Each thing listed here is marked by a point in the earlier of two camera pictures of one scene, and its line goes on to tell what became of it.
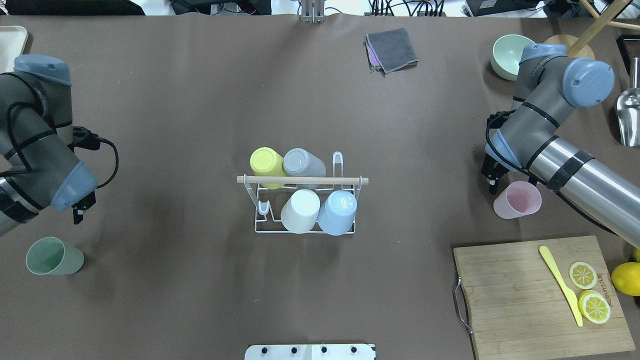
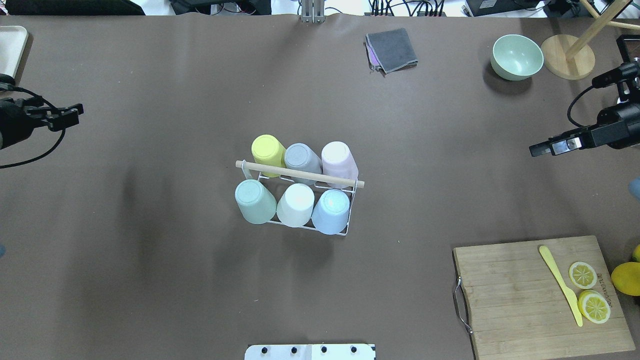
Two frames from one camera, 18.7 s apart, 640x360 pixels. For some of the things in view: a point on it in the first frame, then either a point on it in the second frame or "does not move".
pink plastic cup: [519, 199] to [337, 160]
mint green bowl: [506, 54] does not move
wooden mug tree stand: [580, 47] does not move
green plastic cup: [50, 256] to [255, 203]
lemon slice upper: [583, 275] does not move
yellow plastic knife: [545, 253] does not move
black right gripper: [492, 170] to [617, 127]
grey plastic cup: [298, 162] does not move
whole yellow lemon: [626, 278] does not move
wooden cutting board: [520, 311] does not move
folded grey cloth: [390, 51] does not move
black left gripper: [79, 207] to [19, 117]
